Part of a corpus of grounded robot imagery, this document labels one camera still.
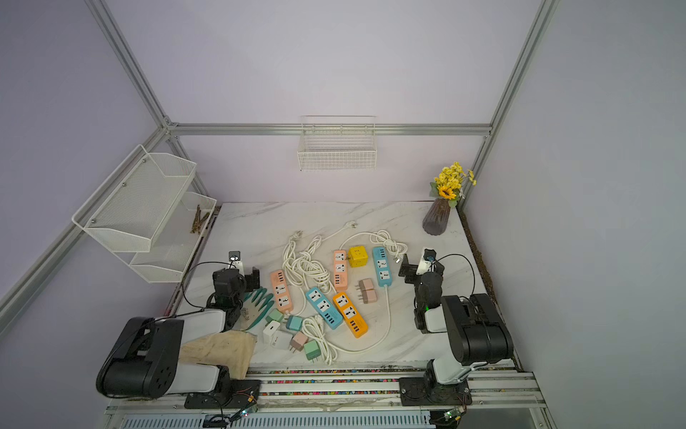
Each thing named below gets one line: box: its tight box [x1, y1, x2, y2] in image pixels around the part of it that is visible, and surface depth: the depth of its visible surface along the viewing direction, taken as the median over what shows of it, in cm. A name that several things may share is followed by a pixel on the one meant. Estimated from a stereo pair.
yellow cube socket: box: [347, 245, 369, 269], surface depth 100 cm
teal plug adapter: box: [285, 314, 303, 332], surface depth 87 cm
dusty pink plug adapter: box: [289, 331, 309, 354], surface depth 83 cm
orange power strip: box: [332, 291, 369, 339], surface depth 88 cm
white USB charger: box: [262, 319, 281, 345], surface depth 81 cm
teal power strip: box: [372, 246, 393, 287], surface depth 100 cm
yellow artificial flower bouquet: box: [428, 161, 478, 209], surface depth 93 cm
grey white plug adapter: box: [270, 330, 293, 350], surface depth 81 cm
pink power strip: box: [333, 249, 348, 292], surface depth 100 cm
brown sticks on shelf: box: [189, 203, 210, 234], surface depth 98 cm
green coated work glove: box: [234, 286, 276, 332], surface depth 90 cm
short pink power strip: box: [269, 269, 293, 314], surface depth 94 cm
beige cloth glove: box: [178, 329, 259, 380], surface depth 83 cm
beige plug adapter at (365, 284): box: [354, 277, 375, 292], surface depth 97 cm
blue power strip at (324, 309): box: [305, 286, 344, 330], surface depth 90 cm
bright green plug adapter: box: [303, 339, 322, 363], surface depth 82 cm
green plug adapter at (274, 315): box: [265, 308, 285, 327], surface depth 88 cm
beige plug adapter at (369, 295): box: [361, 288, 378, 304], surface depth 93 cm
